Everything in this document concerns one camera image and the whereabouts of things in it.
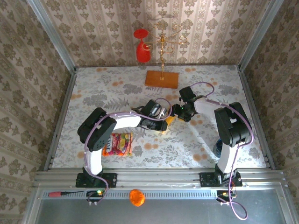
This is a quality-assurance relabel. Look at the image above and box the orange mesh ball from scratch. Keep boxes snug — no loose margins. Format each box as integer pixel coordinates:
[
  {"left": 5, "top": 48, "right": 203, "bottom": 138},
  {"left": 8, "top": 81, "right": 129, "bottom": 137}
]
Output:
[{"left": 129, "top": 189, "right": 145, "bottom": 208}]

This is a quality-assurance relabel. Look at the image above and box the orange candy bag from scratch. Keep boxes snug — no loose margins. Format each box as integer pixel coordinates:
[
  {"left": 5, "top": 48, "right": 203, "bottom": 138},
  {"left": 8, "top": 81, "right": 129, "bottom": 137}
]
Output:
[{"left": 101, "top": 132, "right": 134, "bottom": 157}]

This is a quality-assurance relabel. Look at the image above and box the red handled screwdriver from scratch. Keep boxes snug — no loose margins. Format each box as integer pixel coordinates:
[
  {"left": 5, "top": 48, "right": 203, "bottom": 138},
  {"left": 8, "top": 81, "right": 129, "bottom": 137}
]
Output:
[{"left": 48, "top": 190, "right": 85, "bottom": 198}]

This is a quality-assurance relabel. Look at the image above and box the gold glass rack wooden base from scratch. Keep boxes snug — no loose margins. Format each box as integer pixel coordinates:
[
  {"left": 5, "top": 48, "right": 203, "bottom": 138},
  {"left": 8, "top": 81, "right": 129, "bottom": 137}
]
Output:
[{"left": 144, "top": 22, "right": 189, "bottom": 90}]

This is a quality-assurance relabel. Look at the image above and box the red wine glass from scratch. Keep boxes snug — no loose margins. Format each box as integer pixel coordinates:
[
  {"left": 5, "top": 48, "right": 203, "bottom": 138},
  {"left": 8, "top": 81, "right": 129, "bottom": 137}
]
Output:
[{"left": 133, "top": 28, "right": 151, "bottom": 63}]

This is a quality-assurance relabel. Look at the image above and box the black controller board with LED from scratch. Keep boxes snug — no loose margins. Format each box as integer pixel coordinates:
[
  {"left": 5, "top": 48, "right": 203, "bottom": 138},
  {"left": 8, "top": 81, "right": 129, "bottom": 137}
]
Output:
[
  {"left": 216, "top": 189, "right": 237, "bottom": 199},
  {"left": 86, "top": 189, "right": 105, "bottom": 203}
]

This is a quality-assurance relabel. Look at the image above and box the blue cup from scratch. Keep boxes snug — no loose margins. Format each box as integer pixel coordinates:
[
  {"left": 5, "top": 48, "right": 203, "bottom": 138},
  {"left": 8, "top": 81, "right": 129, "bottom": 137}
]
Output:
[{"left": 214, "top": 139, "right": 225, "bottom": 160}]

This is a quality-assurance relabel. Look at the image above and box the grey slotted cable duct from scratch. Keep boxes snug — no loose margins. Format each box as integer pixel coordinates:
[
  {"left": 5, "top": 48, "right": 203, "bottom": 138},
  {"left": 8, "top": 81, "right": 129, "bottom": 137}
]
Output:
[{"left": 37, "top": 189, "right": 218, "bottom": 199}]

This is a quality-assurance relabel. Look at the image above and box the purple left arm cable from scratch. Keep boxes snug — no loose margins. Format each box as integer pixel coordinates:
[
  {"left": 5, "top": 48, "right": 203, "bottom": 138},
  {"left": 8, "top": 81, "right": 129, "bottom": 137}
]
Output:
[{"left": 83, "top": 98, "right": 173, "bottom": 207}]

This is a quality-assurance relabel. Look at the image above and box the aluminium frame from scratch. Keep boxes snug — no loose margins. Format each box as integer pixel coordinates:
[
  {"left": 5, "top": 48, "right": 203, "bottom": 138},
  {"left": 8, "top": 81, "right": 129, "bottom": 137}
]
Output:
[{"left": 22, "top": 0, "right": 292, "bottom": 224}]

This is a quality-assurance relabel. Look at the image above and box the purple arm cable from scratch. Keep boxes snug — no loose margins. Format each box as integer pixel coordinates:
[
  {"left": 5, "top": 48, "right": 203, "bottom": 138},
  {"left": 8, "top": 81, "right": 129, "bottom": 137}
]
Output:
[
  {"left": 83, "top": 98, "right": 173, "bottom": 207},
  {"left": 190, "top": 82, "right": 255, "bottom": 221}
]

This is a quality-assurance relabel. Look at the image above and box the floral tablecloth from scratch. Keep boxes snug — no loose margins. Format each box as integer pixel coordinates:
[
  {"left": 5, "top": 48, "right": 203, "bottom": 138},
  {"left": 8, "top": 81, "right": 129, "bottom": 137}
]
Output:
[{"left": 51, "top": 65, "right": 267, "bottom": 169}]

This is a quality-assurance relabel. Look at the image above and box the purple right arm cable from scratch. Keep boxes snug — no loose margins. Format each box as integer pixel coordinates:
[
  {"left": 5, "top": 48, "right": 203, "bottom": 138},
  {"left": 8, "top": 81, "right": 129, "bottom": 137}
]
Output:
[{"left": 190, "top": 82, "right": 255, "bottom": 221}]

